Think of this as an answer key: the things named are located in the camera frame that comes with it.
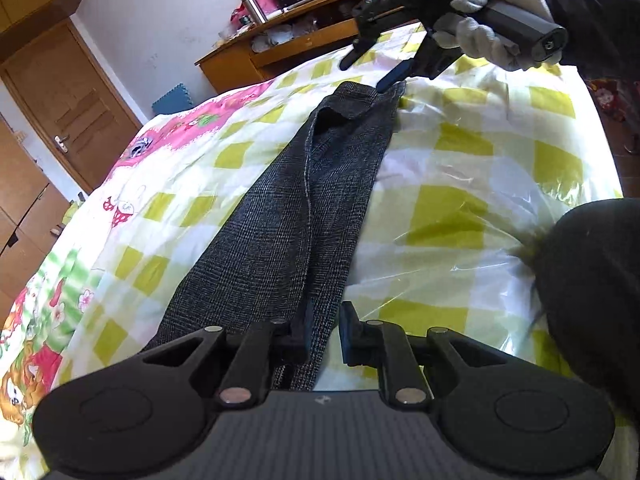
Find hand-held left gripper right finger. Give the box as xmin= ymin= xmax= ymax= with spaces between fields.
xmin=340 ymin=302 xmax=503 ymax=407

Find checkered printed blanket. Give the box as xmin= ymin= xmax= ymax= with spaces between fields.
xmin=0 ymin=20 xmax=640 ymax=480

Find red patterned cloth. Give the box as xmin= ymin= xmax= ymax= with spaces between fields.
xmin=584 ymin=76 xmax=640 ymax=122

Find white crumpled bag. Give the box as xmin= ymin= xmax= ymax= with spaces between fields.
xmin=251 ymin=24 xmax=302 ymax=54

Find wooden television stand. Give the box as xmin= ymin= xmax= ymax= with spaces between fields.
xmin=195 ymin=0 xmax=432 ymax=94

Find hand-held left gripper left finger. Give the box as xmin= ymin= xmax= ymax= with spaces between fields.
xmin=141 ymin=319 xmax=307 ymax=407

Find blue foam mat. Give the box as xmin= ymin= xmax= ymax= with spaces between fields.
xmin=151 ymin=84 xmax=194 ymax=120

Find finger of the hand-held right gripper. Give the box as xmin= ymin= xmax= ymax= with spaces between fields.
xmin=376 ymin=60 xmax=416 ymax=92
xmin=339 ymin=32 xmax=383 ymax=71

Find dark grey plaid pants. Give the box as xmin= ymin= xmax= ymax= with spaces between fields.
xmin=141 ymin=80 xmax=407 ymax=392

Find person's right forearm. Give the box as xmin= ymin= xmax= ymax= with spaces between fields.
xmin=539 ymin=0 xmax=640 ymax=83

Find wooden wardrobe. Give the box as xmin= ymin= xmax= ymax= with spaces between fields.
xmin=0 ymin=0 xmax=92 ymax=311

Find wooden door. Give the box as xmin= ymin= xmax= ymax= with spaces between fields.
xmin=1 ymin=21 xmax=144 ymax=194

